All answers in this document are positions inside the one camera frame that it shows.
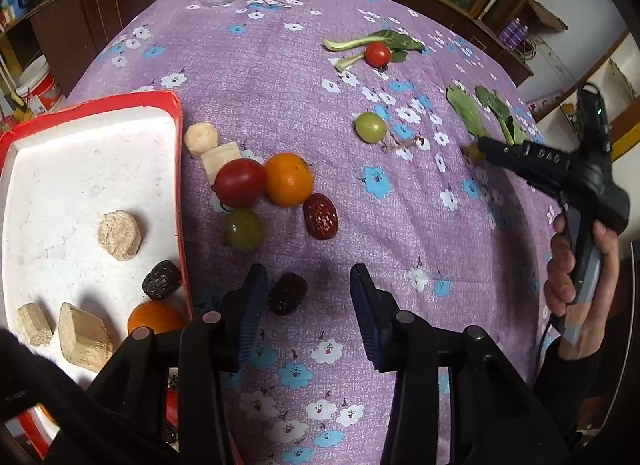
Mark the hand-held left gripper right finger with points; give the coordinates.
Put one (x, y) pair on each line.
(369, 317)

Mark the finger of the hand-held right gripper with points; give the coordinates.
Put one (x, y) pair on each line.
(505, 152)

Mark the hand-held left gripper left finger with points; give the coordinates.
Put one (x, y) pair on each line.
(250, 317)

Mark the dried red date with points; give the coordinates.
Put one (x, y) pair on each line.
(320, 215)
(285, 293)
(161, 280)

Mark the orange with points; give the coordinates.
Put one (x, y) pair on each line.
(288, 179)
(155, 320)

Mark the red and white tray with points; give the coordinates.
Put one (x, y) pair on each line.
(75, 170)

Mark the person's right forearm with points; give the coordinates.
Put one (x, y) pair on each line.
(565, 395)

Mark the person's right hand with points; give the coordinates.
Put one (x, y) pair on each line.
(607, 285)

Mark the green bok choy leaf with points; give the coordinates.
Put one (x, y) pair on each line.
(465, 112)
(519, 134)
(495, 105)

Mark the bare grape stem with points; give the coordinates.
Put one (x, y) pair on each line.
(400, 146)

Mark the purple bottle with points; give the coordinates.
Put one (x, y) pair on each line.
(509, 35)
(521, 30)

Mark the brown wood piece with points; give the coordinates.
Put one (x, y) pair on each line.
(547, 15)

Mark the bok choy stalk with leaf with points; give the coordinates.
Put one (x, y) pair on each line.
(395, 40)
(350, 61)

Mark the small red tomato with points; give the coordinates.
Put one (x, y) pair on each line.
(378, 53)

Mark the purple floral tablecloth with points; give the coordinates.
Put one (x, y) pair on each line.
(300, 95)

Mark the white plastic bucket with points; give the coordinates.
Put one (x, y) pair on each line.
(37, 90)

